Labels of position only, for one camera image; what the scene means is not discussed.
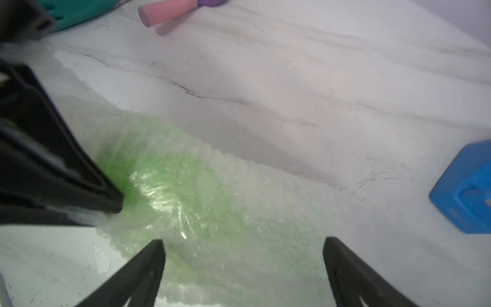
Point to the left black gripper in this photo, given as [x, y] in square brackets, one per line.
[23, 20]

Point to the green plastic wine glass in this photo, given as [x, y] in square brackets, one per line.
[235, 233]

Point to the teal green object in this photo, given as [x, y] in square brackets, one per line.
[69, 13]

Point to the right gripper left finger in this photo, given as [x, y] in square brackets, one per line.
[136, 283]

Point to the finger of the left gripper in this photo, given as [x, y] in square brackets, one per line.
[47, 179]

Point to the clear bubble wrap sheet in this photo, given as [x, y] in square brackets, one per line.
[50, 266]

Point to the blue tape dispenser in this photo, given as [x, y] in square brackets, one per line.
[462, 194]

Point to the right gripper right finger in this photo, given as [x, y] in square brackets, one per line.
[354, 283]

